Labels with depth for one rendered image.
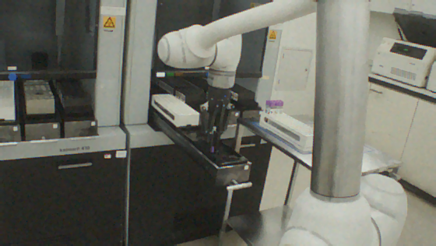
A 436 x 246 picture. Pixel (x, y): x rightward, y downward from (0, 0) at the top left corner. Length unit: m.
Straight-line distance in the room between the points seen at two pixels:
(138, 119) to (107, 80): 0.24
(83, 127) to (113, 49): 0.34
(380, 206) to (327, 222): 0.20
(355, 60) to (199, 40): 0.47
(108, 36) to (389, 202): 1.17
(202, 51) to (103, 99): 0.67
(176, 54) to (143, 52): 0.56
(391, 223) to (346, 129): 0.29
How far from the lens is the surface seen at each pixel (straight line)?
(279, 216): 1.94
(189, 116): 1.42
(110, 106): 1.55
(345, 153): 0.66
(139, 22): 1.52
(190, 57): 0.99
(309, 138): 1.35
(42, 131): 1.44
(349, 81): 0.64
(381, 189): 0.85
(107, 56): 1.49
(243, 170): 1.20
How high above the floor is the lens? 1.31
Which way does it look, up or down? 19 degrees down
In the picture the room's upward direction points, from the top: 7 degrees clockwise
